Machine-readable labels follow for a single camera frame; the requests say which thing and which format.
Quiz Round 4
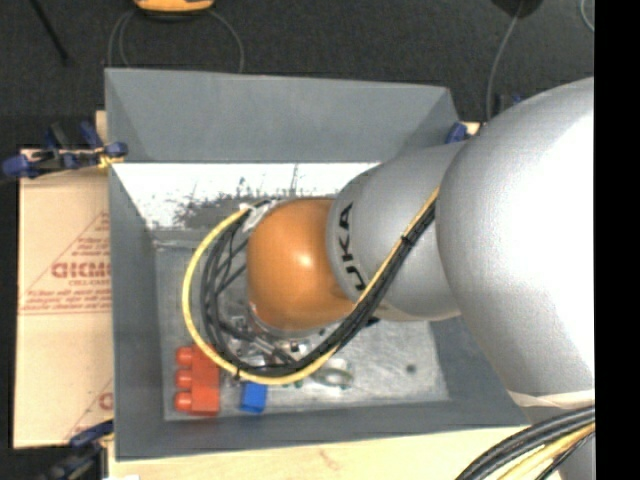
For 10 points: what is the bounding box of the small blue block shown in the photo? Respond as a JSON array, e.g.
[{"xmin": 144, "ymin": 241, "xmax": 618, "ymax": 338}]
[{"xmin": 239, "ymin": 381, "xmax": 269, "ymax": 415}]

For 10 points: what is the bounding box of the red toy block with pegs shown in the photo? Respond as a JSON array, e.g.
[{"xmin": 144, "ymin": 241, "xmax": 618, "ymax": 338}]
[{"xmin": 173, "ymin": 344, "xmax": 222, "ymax": 417}]

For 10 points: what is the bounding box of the clear glass thing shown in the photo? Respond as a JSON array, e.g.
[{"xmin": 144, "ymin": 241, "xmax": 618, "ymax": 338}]
[{"xmin": 312, "ymin": 360, "xmax": 355, "ymax": 390}]

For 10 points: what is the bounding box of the brown cardboard board red print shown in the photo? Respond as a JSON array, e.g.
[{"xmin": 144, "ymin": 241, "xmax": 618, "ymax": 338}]
[{"xmin": 12, "ymin": 166, "xmax": 117, "ymax": 450}]

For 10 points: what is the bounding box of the grey metal bin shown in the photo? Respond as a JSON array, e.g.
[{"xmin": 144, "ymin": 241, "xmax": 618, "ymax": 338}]
[{"xmin": 103, "ymin": 67, "xmax": 532, "ymax": 460}]

